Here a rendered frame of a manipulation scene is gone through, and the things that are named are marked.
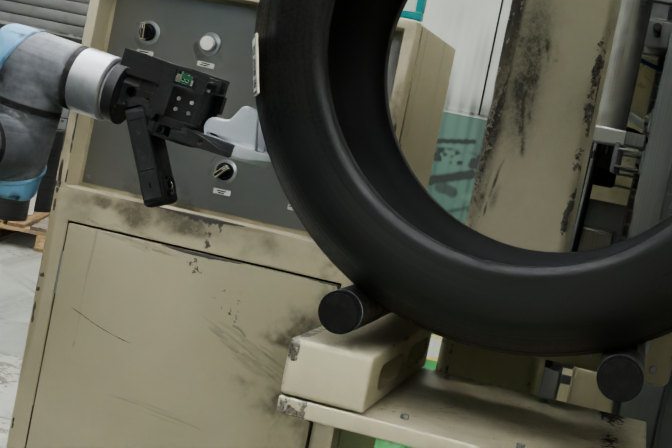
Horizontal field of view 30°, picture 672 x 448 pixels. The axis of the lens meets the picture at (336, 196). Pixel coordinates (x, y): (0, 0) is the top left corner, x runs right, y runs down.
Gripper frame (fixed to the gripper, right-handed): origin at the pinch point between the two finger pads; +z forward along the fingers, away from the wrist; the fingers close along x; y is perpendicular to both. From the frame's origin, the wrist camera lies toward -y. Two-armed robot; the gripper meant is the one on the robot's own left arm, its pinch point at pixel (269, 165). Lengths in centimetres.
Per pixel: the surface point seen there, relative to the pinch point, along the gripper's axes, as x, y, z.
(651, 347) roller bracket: 24, -7, 46
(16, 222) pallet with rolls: 557, -128, -307
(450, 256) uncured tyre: -12.9, -1.5, 23.7
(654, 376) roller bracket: 24, -11, 47
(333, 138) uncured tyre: -12.9, 5.6, 9.1
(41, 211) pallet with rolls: 634, -130, -330
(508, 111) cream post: 26.9, 14.3, 19.6
